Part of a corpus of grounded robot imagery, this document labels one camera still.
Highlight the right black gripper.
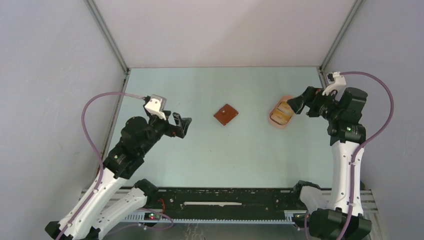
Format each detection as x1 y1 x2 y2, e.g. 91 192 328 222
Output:
286 85 342 122

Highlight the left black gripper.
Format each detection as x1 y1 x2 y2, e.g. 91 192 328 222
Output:
139 109 192 155

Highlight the pink oval tray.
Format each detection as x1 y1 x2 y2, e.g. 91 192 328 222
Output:
268 95 295 129

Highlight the brown leather card holder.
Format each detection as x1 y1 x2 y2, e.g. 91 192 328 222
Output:
213 104 239 126

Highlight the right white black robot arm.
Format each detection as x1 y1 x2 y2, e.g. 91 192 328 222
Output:
287 86 373 240

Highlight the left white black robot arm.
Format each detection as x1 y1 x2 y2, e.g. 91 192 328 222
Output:
45 112 192 240

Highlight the gold vip card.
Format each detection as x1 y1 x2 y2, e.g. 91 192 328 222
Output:
270 111 291 126
277 101 295 117

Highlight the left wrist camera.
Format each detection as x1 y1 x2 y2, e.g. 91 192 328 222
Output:
144 94 168 121

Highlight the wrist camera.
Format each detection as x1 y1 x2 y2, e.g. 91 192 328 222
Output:
144 94 168 121
322 71 346 96

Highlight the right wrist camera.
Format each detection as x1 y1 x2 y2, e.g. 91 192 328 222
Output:
322 71 346 96

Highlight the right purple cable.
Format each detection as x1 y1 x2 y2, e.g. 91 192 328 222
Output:
334 71 395 240

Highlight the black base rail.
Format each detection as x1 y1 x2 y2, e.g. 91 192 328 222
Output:
125 187 326 221

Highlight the aluminium frame rail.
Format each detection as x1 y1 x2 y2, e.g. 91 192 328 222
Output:
84 0 130 75

